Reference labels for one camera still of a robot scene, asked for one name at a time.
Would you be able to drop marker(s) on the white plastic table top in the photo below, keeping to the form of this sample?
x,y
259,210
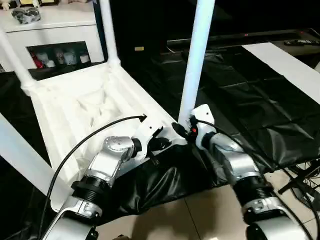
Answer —
x,y
75,105

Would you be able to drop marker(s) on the black plastic mat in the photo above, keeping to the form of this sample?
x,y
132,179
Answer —
x,y
250,115

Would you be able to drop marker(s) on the small tan box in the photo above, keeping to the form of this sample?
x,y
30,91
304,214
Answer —
x,y
139,48

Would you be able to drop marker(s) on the dark robot torso part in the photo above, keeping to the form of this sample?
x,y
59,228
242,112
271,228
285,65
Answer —
x,y
122,237

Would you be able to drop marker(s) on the black floor stand bar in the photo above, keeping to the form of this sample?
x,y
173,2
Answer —
x,y
300,180

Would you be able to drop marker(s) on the white flat board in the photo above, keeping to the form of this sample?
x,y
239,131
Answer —
x,y
290,65

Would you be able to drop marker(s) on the black flat screen television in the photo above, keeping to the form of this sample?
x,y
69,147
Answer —
x,y
225,20

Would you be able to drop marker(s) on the black device with label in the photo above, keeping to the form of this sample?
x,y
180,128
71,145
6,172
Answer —
x,y
309,196

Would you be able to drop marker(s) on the black remote control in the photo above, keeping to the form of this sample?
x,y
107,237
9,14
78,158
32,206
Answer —
x,y
301,43

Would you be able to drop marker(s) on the white glass-door cabinet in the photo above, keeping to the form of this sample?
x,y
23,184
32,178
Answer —
x,y
65,35

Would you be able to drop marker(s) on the small grey cabinet ornament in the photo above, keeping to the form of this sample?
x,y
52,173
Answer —
x,y
25,14

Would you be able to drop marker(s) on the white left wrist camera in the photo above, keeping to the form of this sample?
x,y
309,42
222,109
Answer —
x,y
147,132

